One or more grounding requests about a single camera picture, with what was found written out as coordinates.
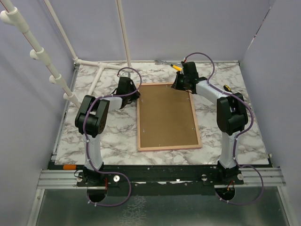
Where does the pink picture frame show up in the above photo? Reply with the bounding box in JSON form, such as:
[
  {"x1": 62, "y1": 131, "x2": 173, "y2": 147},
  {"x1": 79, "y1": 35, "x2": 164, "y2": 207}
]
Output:
[{"x1": 137, "y1": 82, "x2": 202, "y2": 152}]

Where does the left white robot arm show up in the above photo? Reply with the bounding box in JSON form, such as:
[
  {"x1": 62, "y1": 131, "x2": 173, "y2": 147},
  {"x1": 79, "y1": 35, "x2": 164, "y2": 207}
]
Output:
[{"x1": 75, "y1": 77, "x2": 140, "y2": 186}]

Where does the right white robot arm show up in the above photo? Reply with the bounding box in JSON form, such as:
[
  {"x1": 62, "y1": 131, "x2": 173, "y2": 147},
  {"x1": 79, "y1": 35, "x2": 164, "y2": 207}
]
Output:
[{"x1": 172, "y1": 62, "x2": 248, "y2": 184}]

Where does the silver wrench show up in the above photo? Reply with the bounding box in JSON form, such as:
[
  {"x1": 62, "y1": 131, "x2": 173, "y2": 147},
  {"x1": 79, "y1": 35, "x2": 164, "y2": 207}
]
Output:
[{"x1": 154, "y1": 59, "x2": 182, "y2": 67}]

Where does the black yellow screwdriver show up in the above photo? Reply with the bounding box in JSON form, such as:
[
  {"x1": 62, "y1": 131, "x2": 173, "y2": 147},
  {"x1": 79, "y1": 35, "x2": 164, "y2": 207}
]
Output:
[{"x1": 223, "y1": 85, "x2": 232, "y2": 92}]

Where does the white pvc pipe rack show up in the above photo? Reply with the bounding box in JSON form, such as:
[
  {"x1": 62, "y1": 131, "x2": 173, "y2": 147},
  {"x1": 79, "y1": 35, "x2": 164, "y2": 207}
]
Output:
[{"x1": 0, "y1": 0, "x2": 134, "y2": 114}]

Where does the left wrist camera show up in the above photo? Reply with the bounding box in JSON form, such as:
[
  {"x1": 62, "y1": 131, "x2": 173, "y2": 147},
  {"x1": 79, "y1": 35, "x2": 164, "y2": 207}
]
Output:
[{"x1": 120, "y1": 71, "x2": 131, "y2": 78}]

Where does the yellow handled screwdriver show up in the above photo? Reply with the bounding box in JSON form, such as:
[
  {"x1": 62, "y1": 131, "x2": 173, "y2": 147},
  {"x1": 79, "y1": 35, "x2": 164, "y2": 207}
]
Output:
[{"x1": 171, "y1": 65, "x2": 182, "y2": 71}]

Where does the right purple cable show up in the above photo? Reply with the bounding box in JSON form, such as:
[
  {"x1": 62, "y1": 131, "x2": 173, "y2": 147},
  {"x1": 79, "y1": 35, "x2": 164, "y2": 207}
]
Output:
[{"x1": 182, "y1": 52, "x2": 264, "y2": 205}]

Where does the purple cable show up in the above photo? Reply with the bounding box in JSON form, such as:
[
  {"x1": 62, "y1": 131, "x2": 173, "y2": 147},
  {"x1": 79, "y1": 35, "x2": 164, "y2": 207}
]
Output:
[
  {"x1": 83, "y1": 67, "x2": 143, "y2": 208},
  {"x1": 182, "y1": 52, "x2": 264, "y2": 205}
]

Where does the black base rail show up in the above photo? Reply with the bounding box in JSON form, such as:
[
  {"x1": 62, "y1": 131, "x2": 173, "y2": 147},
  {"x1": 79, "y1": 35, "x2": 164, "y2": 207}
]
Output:
[{"x1": 77, "y1": 165, "x2": 243, "y2": 196}]

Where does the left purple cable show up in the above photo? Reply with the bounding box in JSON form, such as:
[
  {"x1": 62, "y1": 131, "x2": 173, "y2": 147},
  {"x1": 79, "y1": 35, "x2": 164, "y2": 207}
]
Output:
[{"x1": 83, "y1": 67, "x2": 143, "y2": 208}]

